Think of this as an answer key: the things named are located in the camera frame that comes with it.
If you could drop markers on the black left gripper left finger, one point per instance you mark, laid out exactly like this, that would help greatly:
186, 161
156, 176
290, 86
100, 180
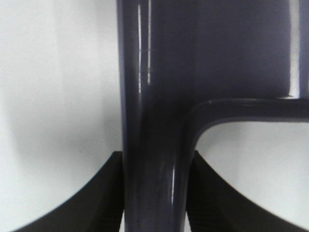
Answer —
97, 207

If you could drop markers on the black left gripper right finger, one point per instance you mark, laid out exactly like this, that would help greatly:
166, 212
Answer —
214, 206

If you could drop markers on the purple plastic dustpan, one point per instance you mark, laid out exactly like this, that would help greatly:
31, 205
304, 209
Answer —
188, 65

